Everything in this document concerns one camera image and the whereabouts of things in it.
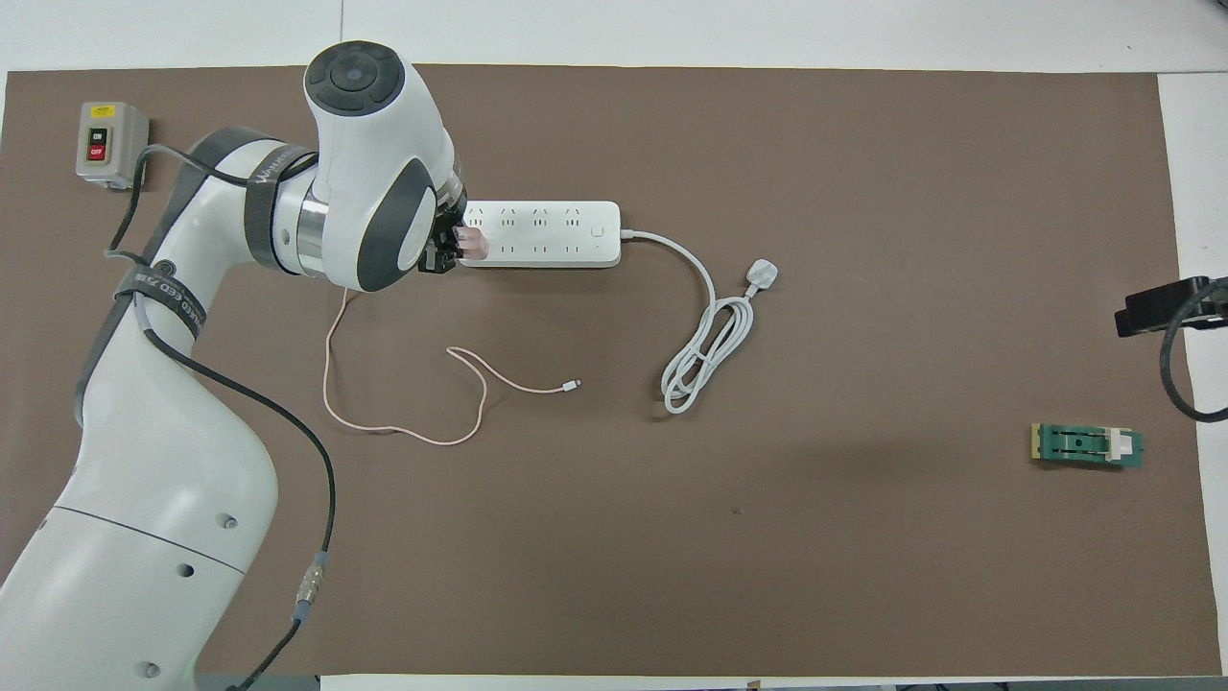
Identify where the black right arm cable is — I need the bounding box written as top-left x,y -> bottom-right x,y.
1159,278 -> 1228,424

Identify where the pink charging cable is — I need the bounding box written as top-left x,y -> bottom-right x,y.
322,286 -> 582,447

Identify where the white power cord with plug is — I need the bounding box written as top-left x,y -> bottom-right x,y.
619,228 -> 779,416

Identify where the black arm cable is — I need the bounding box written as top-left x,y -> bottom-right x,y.
104,144 -> 337,691
1159,278 -> 1228,424

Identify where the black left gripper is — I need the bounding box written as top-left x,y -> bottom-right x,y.
422,203 -> 468,276

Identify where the brown table mat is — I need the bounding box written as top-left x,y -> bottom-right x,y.
0,64 -> 1222,678

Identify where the grey on-off switch box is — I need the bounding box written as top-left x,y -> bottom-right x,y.
76,102 -> 151,190

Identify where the white power strip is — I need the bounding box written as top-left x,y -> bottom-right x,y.
459,200 -> 623,270

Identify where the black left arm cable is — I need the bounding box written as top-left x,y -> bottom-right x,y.
104,144 -> 337,691

